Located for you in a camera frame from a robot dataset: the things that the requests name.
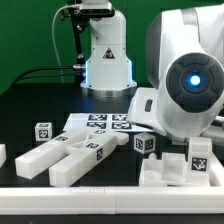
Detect white L-shaped fence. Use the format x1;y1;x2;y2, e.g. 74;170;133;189
0;158;224;215

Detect white tag sheet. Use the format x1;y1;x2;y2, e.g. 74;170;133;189
63;113;150;132

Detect black cables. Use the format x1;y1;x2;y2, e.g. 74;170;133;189
13;64;86;86

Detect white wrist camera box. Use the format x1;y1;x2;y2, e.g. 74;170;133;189
127;87;166;136

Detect small white cube nut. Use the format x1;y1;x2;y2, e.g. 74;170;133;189
35;122;52;141

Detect white chair back frame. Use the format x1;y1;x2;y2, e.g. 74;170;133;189
15;127;129;187

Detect white chair seat part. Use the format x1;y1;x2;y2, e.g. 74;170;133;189
139;153;187;187

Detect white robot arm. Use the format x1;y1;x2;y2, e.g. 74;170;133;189
81;1;224;143

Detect white cube nut with tag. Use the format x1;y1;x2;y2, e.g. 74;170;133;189
134;133;156;154

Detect grey camera on stand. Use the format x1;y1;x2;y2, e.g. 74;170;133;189
79;0;114;18

